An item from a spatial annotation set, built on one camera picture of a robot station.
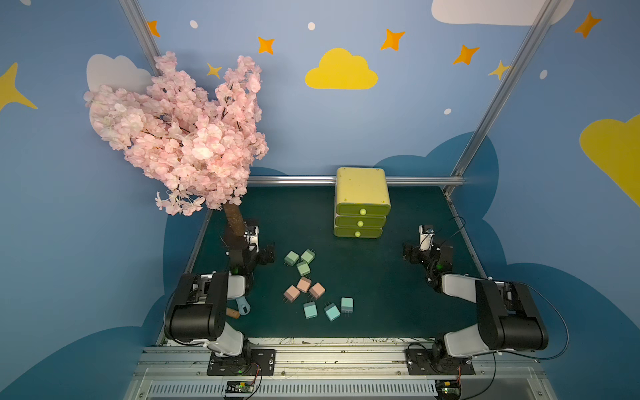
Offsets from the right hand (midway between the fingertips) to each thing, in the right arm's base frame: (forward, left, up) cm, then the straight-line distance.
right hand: (419, 240), depth 95 cm
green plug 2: (-7, +43, -4) cm, 44 cm away
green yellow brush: (-31, +65, -3) cm, 72 cm away
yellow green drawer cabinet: (+13, +24, +15) cm, 31 cm away
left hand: (-4, +62, +1) cm, 62 cm away
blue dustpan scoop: (-28, +63, -4) cm, 69 cm away
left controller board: (-50, +59, -7) cm, 78 cm away
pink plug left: (-23, +48, -4) cm, 53 cm away
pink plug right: (-21, +38, -4) cm, 44 cm away
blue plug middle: (-28, +33, -5) cm, 43 cm away
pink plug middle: (-19, +43, -4) cm, 48 cm away
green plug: (-9, +50, -4) cm, 51 cm away
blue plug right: (-25, +28, -5) cm, 38 cm away
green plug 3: (-12, +45, -5) cm, 47 cm away
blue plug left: (-28, +40, -4) cm, 49 cm away
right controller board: (-47, -3, -10) cm, 48 cm away
